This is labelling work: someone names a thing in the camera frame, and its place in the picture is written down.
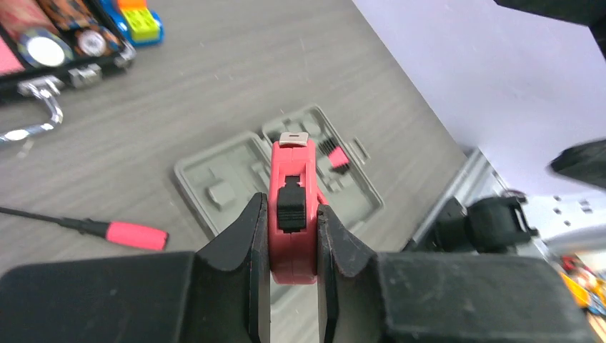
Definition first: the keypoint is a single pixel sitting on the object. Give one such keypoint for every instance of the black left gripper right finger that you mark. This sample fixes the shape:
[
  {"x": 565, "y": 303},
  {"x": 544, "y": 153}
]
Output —
[{"x": 369, "y": 296}]

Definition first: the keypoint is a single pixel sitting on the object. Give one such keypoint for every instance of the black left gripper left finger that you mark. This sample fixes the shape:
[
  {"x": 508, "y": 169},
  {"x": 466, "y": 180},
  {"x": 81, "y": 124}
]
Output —
[{"x": 217, "y": 294}]

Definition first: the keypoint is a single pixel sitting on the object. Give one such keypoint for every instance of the grey plastic tool case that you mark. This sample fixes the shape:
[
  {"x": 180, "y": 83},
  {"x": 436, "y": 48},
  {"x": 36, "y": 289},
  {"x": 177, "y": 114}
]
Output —
[{"x": 218, "y": 182}]

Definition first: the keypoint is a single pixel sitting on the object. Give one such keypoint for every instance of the red handled screwdriver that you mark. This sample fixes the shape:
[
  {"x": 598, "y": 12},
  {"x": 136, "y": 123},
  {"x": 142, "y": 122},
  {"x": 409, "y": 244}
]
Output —
[{"x": 121, "y": 233}]

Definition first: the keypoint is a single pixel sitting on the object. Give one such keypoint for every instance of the red tape measure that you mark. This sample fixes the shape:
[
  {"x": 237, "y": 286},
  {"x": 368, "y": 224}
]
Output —
[{"x": 293, "y": 201}]

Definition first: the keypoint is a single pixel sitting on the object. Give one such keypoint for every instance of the red black bit holder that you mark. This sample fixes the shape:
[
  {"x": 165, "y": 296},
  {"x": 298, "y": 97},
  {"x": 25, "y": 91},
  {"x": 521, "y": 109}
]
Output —
[{"x": 332, "y": 157}]

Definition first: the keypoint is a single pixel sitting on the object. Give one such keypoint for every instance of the colourful toy brick stack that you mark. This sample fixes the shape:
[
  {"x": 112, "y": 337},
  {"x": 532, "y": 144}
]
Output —
[{"x": 140, "y": 25}]

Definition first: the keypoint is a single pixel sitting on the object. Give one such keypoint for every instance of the brown black chip row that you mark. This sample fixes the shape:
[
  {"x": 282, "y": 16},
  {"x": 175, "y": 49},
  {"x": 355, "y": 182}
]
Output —
[{"x": 74, "y": 17}]

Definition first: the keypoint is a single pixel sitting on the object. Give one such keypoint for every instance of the black poker chip case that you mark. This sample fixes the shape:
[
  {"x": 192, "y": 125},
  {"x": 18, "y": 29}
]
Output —
[{"x": 45, "y": 84}]

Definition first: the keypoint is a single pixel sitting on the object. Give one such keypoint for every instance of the red card deck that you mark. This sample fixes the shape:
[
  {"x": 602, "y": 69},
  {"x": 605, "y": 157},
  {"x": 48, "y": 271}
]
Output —
[{"x": 11, "y": 62}]

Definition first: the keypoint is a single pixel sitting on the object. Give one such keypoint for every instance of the green red chip row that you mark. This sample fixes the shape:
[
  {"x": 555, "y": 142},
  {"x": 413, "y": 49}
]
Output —
[{"x": 37, "y": 39}]

